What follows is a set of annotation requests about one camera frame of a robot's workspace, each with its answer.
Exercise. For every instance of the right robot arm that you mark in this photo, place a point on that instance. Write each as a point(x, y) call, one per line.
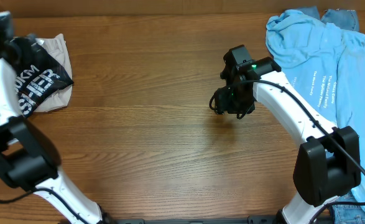
point(326, 165)

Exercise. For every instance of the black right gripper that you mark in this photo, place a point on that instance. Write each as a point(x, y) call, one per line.
point(223, 106)

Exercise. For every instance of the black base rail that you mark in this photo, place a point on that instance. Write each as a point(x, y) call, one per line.
point(194, 221)

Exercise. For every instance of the black patterned cycling jersey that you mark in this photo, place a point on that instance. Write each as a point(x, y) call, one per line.
point(38, 76)

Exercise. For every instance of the folded beige trousers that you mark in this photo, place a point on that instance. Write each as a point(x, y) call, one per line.
point(56, 47)

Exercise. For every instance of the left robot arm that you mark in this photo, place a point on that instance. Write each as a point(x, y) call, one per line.
point(28, 158)

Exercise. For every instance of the blue denim jeans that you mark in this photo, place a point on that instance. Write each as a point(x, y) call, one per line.
point(344, 19)

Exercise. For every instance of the light blue t-shirt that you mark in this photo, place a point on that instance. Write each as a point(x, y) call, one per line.
point(326, 66)

